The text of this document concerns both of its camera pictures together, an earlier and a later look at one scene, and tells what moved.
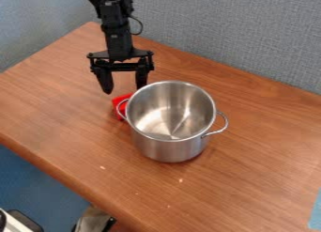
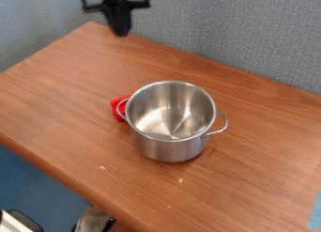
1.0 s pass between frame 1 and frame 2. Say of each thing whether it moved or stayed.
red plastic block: stayed
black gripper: moved
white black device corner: stayed
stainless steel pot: stayed
